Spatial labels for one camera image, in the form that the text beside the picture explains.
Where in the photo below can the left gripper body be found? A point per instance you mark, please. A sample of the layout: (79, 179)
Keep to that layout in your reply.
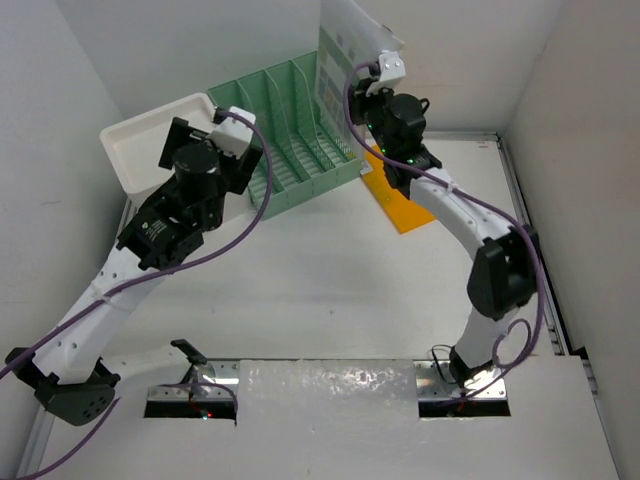
(230, 171)

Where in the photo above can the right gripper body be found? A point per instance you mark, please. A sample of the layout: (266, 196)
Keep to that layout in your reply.
(372, 110)

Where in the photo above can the clear document sleeve with paper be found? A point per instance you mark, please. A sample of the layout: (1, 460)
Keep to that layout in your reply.
(348, 36)

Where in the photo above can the orange plastic folder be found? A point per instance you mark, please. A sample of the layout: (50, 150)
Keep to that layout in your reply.
(402, 213)

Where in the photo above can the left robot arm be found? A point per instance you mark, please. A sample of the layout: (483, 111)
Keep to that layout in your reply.
(67, 371)

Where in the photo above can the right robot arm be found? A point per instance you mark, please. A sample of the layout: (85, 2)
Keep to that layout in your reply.
(503, 254)

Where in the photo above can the white drawer cabinet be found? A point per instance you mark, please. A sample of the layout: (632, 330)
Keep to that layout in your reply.
(134, 148)

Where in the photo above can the green file organizer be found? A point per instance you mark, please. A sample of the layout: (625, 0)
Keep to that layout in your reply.
(309, 159)

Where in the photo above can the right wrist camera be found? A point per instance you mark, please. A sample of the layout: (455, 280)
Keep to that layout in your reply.
(386, 72)

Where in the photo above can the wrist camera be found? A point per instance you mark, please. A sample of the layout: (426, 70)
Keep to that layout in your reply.
(386, 72)
(229, 135)

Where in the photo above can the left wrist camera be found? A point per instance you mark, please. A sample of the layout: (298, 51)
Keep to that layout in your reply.
(229, 135)

